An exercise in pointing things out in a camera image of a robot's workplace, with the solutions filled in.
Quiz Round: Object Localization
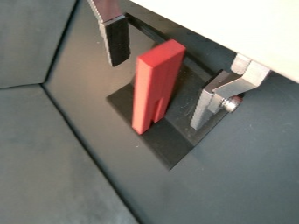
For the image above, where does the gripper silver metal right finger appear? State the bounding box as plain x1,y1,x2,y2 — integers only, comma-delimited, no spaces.
190,54,269,130

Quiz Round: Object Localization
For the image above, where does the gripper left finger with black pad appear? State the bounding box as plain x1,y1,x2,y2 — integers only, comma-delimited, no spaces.
88,0,130,67

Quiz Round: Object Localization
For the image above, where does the red double-square peg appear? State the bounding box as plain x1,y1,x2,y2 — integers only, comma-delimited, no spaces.
132,39,185,135

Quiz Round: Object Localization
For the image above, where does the black curved holder stand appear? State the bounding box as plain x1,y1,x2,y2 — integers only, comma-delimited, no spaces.
105,12,242,171

